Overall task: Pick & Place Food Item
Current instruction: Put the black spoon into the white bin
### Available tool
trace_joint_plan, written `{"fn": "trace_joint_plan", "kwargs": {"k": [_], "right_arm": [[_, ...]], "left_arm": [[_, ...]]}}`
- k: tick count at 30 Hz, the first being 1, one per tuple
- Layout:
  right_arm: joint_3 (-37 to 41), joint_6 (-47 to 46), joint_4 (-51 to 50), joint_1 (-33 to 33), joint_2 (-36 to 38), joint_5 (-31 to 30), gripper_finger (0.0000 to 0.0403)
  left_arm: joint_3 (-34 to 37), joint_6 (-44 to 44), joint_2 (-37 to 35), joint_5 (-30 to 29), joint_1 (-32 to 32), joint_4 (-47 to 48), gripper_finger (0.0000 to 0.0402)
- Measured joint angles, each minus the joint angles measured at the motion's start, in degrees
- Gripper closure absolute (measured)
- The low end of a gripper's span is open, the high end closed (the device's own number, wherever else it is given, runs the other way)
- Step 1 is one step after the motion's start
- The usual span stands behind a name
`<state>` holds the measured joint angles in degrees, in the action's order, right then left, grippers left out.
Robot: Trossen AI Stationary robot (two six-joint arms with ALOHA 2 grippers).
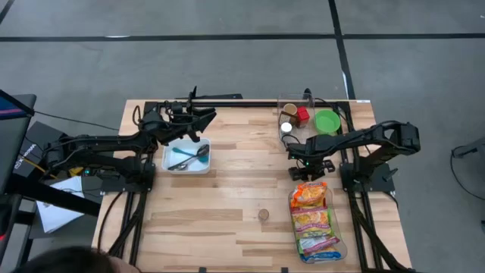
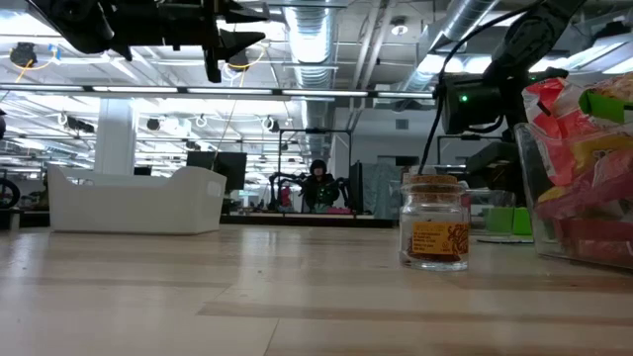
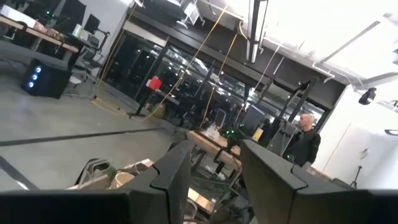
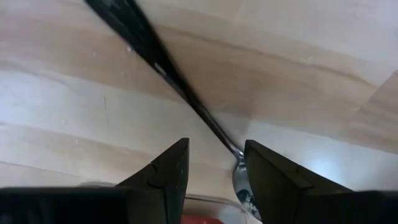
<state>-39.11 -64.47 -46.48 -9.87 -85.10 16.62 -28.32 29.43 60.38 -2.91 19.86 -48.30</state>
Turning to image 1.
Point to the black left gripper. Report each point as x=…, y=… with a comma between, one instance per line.
x=174, y=130

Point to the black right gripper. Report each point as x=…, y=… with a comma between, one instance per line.
x=329, y=165

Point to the teal silicone spoon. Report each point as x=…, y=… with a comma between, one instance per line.
x=178, y=151

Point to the silver metal spoon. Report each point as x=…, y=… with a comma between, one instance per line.
x=182, y=167

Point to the pink green ramen pack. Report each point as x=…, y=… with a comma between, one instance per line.
x=318, y=244
x=310, y=220

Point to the white lid spice jar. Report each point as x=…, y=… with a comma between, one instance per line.
x=286, y=127

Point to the red lid patterned spice tin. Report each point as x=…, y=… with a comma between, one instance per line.
x=302, y=113

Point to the brown lid spice jar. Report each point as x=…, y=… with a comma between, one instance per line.
x=290, y=108

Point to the blue yellow ramen pack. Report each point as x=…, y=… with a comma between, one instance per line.
x=322, y=257

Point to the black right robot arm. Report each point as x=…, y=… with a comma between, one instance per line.
x=360, y=138

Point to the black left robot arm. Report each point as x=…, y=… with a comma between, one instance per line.
x=113, y=142

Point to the dark metal spoon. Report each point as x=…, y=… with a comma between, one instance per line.
x=204, y=149

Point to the clear plastic bin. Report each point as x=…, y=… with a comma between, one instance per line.
x=341, y=227
x=308, y=138

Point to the orange snack pack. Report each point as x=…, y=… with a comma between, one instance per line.
x=308, y=193

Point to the white plastic bin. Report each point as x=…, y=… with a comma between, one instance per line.
x=189, y=168

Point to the green plastic bowl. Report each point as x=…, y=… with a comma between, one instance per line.
x=327, y=121

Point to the grey floor object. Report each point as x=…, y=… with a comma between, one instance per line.
x=475, y=146

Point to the black metal stand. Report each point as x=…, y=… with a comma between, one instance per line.
x=57, y=195

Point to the black box with white text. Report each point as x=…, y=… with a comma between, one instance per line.
x=38, y=146

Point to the white paper sheet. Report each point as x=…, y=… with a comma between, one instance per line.
x=57, y=212

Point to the dark side monitor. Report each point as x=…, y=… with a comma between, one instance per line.
x=15, y=144

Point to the person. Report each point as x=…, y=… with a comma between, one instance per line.
x=68, y=261

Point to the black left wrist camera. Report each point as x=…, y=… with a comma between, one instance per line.
x=175, y=107

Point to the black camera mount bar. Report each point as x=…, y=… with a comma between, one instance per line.
x=212, y=96

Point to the black aluminium table frame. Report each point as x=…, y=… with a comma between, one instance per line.
x=246, y=104

